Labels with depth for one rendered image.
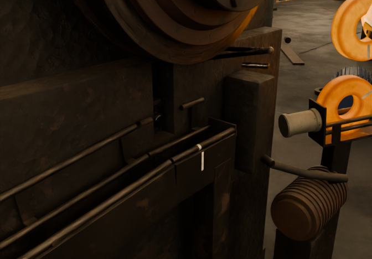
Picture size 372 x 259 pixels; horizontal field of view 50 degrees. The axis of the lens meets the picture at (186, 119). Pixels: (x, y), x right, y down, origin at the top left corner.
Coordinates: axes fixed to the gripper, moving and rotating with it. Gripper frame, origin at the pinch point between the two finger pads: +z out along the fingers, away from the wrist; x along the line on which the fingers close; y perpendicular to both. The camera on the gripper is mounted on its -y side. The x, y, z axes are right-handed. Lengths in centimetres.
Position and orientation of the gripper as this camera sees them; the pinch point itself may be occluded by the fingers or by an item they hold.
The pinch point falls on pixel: (366, 18)
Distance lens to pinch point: 102.9
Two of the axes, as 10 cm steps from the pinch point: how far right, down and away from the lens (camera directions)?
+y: 0.5, -7.9, -6.1
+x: -9.7, 1.0, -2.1
